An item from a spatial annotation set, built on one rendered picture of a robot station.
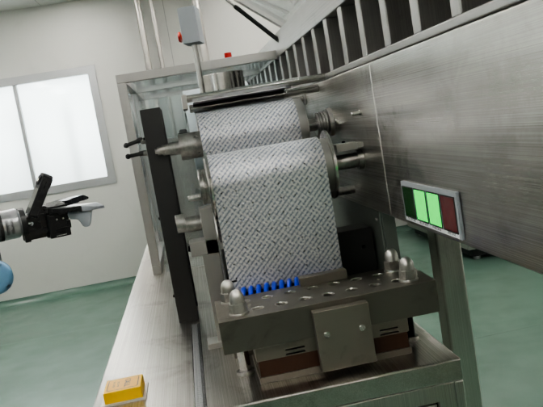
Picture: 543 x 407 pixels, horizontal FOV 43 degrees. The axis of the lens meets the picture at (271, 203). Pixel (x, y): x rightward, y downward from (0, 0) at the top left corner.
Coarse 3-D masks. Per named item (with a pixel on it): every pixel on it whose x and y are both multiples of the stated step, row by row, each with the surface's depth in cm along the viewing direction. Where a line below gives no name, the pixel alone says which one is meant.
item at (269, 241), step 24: (312, 192) 141; (240, 216) 139; (264, 216) 140; (288, 216) 140; (312, 216) 141; (240, 240) 140; (264, 240) 140; (288, 240) 141; (312, 240) 142; (336, 240) 142; (240, 264) 140; (264, 264) 141; (288, 264) 141; (312, 264) 142; (336, 264) 143; (240, 288) 141
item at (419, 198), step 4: (416, 192) 114; (420, 192) 112; (416, 196) 114; (420, 196) 112; (416, 200) 114; (420, 200) 112; (424, 200) 110; (416, 204) 115; (420, 204) 113; (424, 204) 111; (416, 208) 115; (420, 208) 113; (424, 208) 111; (420, 212) 113; (424, 212) 111; (420, 216) 114; (424, 216) 112; (424, 220) 112
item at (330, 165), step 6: (324, 144) 143; (324, 150) 142; (330, 156) 141; (204, 162) 141; (330, 162) 141; (204, 168) 142; (330, 168) 141; (330, 174) 142; (330, 180) 142; (330, 186) 143; (210, 192) 139; (210, 198) 140
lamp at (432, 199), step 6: (426, 192) 109; (432, 198) 106; (432, 204) 107; (438, 204) 104; (432, 210) 107; (438, 210) 105; (432, 216) 108; (438, 216) 105; (432, 222) 108; (438, 222) 106
